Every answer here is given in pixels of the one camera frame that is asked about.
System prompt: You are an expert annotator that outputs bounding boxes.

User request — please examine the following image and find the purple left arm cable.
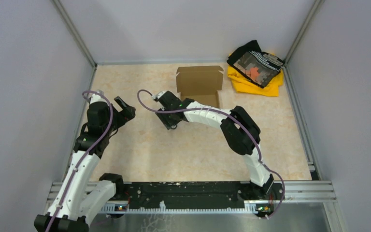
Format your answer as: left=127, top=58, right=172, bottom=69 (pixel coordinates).
left=44, top=90, right=114, bottom=232

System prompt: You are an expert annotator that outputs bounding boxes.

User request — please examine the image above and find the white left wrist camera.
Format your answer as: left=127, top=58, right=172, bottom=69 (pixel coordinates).
left=89, top=90, right=107, bottom=104

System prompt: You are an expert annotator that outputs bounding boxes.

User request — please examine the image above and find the yellow folded cloth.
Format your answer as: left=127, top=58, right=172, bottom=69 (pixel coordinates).
left=227, top=51, right=285, bottom=97

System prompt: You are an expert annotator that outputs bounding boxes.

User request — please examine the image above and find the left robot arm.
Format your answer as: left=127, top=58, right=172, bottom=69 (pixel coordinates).
left=34, top=94, right=136, bottom=232

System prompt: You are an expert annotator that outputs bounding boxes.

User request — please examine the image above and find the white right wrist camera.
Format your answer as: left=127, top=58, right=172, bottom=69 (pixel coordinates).
left=152, top=91, right=167, bottom=102

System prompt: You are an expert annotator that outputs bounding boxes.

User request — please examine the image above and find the black printed folded shirt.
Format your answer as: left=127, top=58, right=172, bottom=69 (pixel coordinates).
left=227, top=40, right=285, bottom=88

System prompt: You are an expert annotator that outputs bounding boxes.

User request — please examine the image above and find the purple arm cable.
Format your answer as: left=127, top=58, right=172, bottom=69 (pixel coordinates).
left=44, top=90, right=114, bottom=232
left=136, top=89, right=285, bottom=219

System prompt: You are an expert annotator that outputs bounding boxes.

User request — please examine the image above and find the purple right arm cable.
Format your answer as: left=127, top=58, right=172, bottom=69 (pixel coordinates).
left=136, top=89, right=285, bottom=219

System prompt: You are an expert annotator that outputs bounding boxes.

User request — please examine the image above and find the aluminium front rail frame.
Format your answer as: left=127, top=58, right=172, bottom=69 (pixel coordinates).
left=46, top=181, right=337, bottom=215

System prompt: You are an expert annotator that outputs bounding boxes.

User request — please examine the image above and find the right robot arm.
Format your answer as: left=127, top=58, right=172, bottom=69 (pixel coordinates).
left=152, top=91, right=274, bottom=199

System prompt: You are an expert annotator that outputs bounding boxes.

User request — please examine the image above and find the brown cardboard box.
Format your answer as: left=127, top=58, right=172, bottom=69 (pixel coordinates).
left=176, top=66, right=224, bottom=108

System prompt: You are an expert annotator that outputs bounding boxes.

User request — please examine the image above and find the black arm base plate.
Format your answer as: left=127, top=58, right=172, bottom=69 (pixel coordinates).
left=111, top=181, right=282, bottom=210

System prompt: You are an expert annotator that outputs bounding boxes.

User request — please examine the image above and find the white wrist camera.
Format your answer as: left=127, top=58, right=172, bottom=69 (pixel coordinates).
left=89, top=90, right=107, bottom=104
left=152, top=91, right=167, bottom=102

